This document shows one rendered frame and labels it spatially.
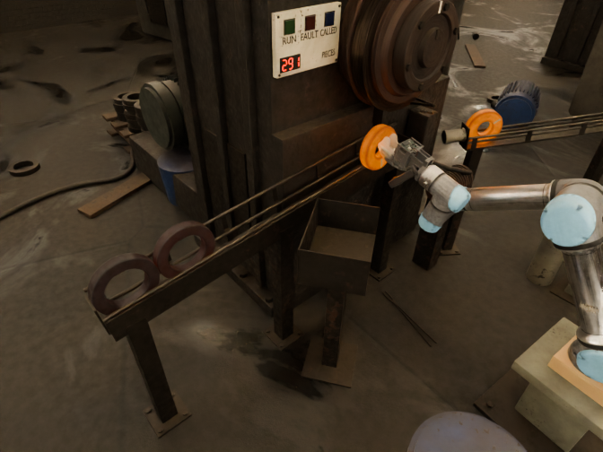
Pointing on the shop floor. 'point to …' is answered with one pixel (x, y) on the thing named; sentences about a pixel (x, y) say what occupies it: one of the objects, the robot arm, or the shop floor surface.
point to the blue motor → (519, 102)
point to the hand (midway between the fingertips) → (379, 142)
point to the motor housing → (425, 240)
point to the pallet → (126, 117)
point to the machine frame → (270, 126)
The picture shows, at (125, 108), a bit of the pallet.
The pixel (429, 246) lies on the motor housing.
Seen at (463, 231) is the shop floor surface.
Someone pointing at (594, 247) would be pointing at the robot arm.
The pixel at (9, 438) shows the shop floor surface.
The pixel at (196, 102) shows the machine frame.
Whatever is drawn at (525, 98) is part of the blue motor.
